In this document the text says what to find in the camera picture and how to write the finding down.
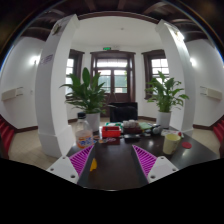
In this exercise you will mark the grey and black headphones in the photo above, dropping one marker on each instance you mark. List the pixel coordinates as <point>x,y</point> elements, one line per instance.
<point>156,129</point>

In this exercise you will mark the dark wooden glass door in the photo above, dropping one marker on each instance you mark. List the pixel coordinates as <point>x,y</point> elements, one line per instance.
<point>113,80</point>

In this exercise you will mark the dark-framed window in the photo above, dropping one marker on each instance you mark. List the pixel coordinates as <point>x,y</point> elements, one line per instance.
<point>70,66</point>
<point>160,66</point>

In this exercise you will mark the leafy plant in white pot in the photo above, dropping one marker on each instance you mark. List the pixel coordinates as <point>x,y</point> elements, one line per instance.
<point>88,96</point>
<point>165,96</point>

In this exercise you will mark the glowing wall lamp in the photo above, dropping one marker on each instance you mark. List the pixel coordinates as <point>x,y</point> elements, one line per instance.
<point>35,60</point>
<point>193,62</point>

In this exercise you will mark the green packet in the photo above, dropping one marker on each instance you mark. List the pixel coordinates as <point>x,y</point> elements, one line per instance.
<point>145,126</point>

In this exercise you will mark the green exit sign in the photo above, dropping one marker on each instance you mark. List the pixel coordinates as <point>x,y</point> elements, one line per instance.
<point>106,48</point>

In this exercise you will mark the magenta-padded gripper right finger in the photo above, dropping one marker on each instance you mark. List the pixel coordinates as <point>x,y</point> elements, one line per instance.
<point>160,168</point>

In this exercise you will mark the black flat device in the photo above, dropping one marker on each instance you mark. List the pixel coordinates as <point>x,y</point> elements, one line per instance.
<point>131,136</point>

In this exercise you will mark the clear orange-label drink bottle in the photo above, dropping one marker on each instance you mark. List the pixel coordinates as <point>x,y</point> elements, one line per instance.
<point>83,133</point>

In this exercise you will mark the white wall unit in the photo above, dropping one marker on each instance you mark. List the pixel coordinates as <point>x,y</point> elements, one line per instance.
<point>11,94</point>
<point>210,93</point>

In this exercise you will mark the red carpeted stairs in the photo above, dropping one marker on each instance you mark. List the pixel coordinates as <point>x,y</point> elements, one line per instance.
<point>219,130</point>
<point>6,133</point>

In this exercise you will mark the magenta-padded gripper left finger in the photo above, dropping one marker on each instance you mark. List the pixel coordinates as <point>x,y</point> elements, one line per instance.
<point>65,168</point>

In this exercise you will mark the pale yellow cup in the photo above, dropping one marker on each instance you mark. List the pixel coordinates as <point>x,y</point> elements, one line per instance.
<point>171,145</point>

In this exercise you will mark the white printed paper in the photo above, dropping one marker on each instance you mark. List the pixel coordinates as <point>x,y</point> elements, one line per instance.
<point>169,132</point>

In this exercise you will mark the red box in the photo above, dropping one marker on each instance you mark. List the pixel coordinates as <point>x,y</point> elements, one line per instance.
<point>111,131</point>

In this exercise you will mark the purple-printed wall notice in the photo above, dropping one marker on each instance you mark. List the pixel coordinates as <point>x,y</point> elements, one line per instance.
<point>46,59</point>

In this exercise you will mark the green box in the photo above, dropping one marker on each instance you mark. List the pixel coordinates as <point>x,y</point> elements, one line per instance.
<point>113,124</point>

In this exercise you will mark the flat round red coaster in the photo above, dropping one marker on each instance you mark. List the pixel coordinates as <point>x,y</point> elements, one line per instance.
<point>186,145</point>

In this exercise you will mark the patterned round mat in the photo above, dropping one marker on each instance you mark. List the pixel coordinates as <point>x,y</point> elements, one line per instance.
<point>111,140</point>

